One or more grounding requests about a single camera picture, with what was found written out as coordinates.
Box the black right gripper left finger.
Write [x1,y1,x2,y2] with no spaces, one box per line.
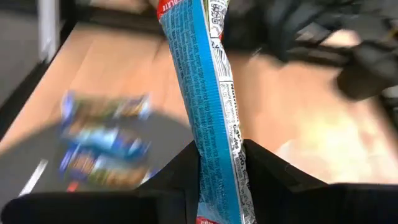
[1,139,200,224]

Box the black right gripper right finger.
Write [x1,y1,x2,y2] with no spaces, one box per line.
[243,139,398,224]

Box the blue oatmeal raisin granola bar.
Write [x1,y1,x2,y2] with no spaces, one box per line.
[58,144,153,189]
[60,123,152,158]
[60,90,153,125]

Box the white label strip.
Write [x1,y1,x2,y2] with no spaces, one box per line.
[18,158,49,197]

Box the red chocolate chip granola bar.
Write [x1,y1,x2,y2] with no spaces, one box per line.
[156,0,257,224]

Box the white vertical post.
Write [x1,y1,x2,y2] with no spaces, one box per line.
[38,0,60,62]

